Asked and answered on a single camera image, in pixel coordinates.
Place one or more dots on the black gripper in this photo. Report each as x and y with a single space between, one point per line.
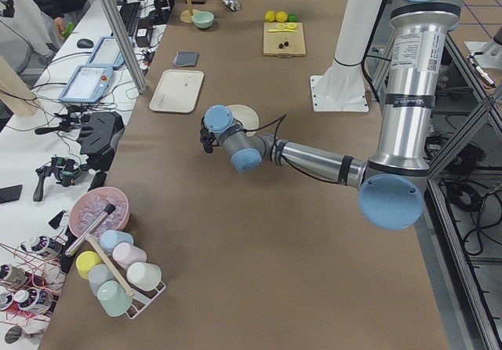
212 144

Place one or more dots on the beige round plate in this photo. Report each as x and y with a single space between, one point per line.
247 117

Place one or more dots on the dark red cherry pair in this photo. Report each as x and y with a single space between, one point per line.
283 45

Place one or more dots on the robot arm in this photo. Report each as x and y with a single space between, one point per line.
390 183

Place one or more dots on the cream rabbit tray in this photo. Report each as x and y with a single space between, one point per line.
177 91

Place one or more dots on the grey folded cloth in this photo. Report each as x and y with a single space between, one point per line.
185 59

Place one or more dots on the metal muddler rod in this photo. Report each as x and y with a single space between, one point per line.
72 248

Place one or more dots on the mint green bowl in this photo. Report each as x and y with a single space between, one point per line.
203 19

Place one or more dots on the bamboo cutting board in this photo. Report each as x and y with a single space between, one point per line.
296 48

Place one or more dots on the blue teach pendant near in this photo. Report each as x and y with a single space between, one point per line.
87 84

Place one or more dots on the blue teach pendant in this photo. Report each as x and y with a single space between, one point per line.
87 84
107 52

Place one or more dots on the blue teach pendant far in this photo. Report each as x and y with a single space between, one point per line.
107 52

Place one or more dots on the pink bowl with ice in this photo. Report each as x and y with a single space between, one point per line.
91 205

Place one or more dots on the yellow lemon far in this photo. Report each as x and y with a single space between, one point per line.
270 16

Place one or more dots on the yellow lemon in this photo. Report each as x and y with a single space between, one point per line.
281 16
270 16

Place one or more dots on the light blue cup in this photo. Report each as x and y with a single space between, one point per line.
111 238

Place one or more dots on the pink cup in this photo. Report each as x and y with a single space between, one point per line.
126 254

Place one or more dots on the metal ice scoop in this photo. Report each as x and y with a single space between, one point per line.
232 5

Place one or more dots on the yellow lemon near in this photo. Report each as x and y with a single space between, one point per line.
281 16

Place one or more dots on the white cup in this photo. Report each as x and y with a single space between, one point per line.
144 275

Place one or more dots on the black keyboard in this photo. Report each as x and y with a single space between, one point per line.
129 15

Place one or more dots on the black computer mouse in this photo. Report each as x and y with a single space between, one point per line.
85 43

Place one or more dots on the yellow cup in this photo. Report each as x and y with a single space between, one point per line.
86 261

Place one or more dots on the white cup rack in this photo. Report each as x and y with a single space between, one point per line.
141 299

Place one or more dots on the grey cup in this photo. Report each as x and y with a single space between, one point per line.
99 275

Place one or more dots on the mint green cup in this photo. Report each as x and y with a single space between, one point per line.
113 298

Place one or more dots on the aluminium frame post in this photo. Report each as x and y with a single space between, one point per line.
114 19

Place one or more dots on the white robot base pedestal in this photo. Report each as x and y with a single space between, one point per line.
342 86

